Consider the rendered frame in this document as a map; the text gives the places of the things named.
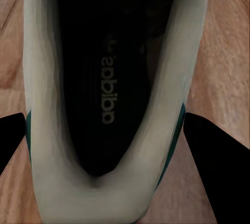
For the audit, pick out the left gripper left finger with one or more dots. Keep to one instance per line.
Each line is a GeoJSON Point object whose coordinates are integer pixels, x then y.
{"type": "Point", "coordinates": [12, 131]}

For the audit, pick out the gym shoe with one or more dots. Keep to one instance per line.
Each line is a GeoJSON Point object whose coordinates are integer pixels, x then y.
{"type": "Point", "coordinates": [106, 84]}

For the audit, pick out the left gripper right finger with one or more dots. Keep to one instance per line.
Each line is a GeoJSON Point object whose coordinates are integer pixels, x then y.
{"type": "Point", "coordinates": [224, 167]}

